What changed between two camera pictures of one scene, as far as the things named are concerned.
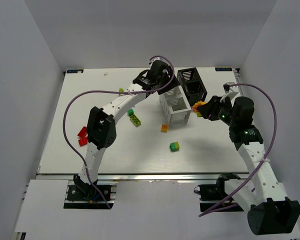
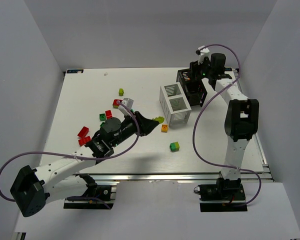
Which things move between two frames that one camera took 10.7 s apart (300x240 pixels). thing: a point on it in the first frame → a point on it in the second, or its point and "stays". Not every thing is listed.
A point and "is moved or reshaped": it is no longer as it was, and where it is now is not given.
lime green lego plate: (135, 120) is moved or reshaped
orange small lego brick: (164, 128) stays
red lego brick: (83, 132) stays
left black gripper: (166, 83) → (137, 124)
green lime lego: (174, 146) stays
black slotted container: (191, 81) stays
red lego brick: (83, 141) stays
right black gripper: (210, 108) → (194, 71)
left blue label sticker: (75, 71) stays
